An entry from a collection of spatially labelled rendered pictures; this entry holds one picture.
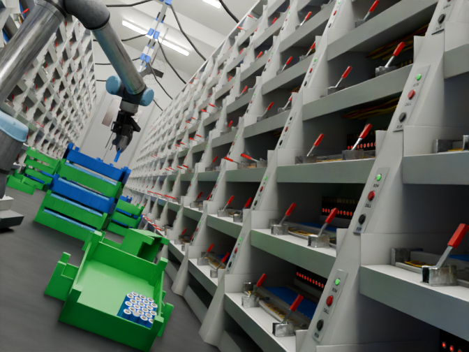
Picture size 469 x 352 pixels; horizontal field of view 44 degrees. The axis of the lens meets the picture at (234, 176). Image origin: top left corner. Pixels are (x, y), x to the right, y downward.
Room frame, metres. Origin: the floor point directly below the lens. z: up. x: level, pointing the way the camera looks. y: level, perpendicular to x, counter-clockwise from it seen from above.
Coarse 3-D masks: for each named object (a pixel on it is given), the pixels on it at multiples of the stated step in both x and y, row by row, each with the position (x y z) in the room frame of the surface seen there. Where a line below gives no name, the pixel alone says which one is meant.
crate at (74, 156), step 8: (72, 144) 2.71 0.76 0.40; (72, 152) 2.71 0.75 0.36; (72, 160) 2.72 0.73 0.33; (80, 160) 2.72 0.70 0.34; (88, 160) 2.72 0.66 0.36; (96, 160) 2.72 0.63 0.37; (88, 168) 2.77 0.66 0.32; (96, 168) 2.72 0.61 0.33; (104, 168) 2.72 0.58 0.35; (112, 168) 2.73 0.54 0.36; (112, 176) 2.73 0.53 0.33; (120, 176) 2.73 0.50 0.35; (128, 176) 2.92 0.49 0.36
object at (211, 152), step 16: (272, 16) 2.99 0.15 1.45; (256, 48) 2.99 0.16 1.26; (240, 96) 2.99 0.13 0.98; (224, 112) 2.98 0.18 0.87; (240, 112) 3.00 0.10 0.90; (224, 128) 2.99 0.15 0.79; (208, 160) 2.99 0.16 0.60; (192, 192) 2.98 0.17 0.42; (208, 192) 3.00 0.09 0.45; (176, 224) 2.98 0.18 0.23; (192, 224) 3.00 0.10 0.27; (160, 256) 3.03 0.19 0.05
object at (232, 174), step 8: (272, 152) 1.70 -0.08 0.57; (240, 160) 2.30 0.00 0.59; (248, 160) 2.31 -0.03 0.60; (232, 168) 2.30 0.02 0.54; (248, 168) 1.92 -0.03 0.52; (256, 168) 1.83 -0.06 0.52; (264, 168) 1.74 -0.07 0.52; (232, 176) 2.17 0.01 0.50; (240, 176) 2.04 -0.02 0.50; (248, 176) 1.92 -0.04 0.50; (256, 176) 1.83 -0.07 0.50
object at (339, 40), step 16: (416, 0) 1.13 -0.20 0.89; (432, 0) 1.08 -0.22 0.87; (384, 16) 1.27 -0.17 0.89; (400, 16) 1.20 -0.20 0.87; (416, 16) 1.27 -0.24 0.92; (432, 16) 1.26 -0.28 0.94; (336, 32) 1.61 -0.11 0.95; (352, 32) 1.44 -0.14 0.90; (368, 32) 1.35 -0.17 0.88; (384, 32) 1.41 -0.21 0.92; (400, 32) 1.41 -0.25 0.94; (416, 32) 1.35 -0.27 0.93; (336, 48) 1.54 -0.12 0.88; (352, 48) 1.59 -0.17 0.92; (368, 48) 1.59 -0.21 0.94; (384, 48) 1.49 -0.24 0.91
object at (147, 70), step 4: (168, 28) 8.57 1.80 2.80; (164, 36) 8.57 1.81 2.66; (156, 52) 8.57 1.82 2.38; (140, 64) 8.27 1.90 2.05; (148, 64) 8.32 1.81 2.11; (152, 64) 8.58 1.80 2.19; (148, 68) 8.35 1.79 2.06; (140, 72) 8.33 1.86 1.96; (144, 72) 8.33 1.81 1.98; (148, 72) 8.29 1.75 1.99; (156, 72) 8.36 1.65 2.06; (160, 72) 8.36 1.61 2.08; (160, 76) 8.38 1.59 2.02
